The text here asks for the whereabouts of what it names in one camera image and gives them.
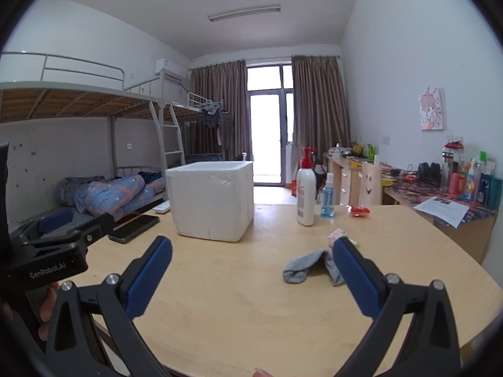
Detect grey sock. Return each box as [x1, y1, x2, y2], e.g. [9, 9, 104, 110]
[282, 249, 345, 287]

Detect person's left hand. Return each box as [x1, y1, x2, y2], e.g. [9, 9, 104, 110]
[40, 282, 60, 323]

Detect person's right hand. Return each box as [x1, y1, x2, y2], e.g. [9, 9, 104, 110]
[252, 368, 273, 377]

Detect black smartphone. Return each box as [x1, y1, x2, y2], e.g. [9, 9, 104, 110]
[108, 215, 160, 244]

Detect blue plaid quilt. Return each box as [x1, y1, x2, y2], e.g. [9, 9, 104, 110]
[55, 171, 165, 221]

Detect white air conditioner remote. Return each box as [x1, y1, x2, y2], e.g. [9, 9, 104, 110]
[152, 201, 170, 215]

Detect white paper sheet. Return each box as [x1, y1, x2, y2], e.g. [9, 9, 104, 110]
[413, 197, 469, 228]

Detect metal bunk bed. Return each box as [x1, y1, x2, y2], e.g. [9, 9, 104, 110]
[1, 50, 204, 222]

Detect white styrofoam box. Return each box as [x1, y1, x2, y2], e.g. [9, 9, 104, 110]
[165, 161, 254, 243]

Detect red snack packet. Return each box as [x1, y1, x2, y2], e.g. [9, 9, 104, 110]
[347, 205, 370, 218]

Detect patterned desk cover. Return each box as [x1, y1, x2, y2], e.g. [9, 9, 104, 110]
[382, 167, 498, 224]

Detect black headphones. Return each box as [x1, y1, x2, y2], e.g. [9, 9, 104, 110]
[417, 162, 442, 186]

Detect teal cup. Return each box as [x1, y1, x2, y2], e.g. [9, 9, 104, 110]
[487, 177, 502, 211]

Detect smiley face wooden chair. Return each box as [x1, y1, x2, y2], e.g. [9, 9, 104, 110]
[359, 162, 382, 207]

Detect clear blue spray bottle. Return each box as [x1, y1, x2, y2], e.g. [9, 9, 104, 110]
[321, 173, 335, 218]

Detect wooden desk with drawers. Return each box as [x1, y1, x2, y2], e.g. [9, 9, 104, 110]
[324, 154, 366, 206]

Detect clear tumbler red lid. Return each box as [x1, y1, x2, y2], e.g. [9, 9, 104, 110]
[441, 139, 464, 192]

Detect white lotion pump bottle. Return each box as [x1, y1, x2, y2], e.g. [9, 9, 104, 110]
[297, 147, 317, 227]

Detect brown left curtain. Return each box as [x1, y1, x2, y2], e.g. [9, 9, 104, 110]
[189, 60, 252, 157]

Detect brown curtain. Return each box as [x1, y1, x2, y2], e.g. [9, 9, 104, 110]
[291, 55, 351, 179]
[189, 60, 252, 157]

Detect brown right curtain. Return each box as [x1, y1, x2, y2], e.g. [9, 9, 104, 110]
[291, 55, 351, 179]

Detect ceiling tube light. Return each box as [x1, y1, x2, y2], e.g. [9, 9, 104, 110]
[207, 4, 281, 23]

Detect white wall air conditioner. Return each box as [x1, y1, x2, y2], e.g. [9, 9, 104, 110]
[154, 59, 188, 80]

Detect anime wall picture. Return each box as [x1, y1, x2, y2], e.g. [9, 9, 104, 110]
[419, 88, 444, 131]

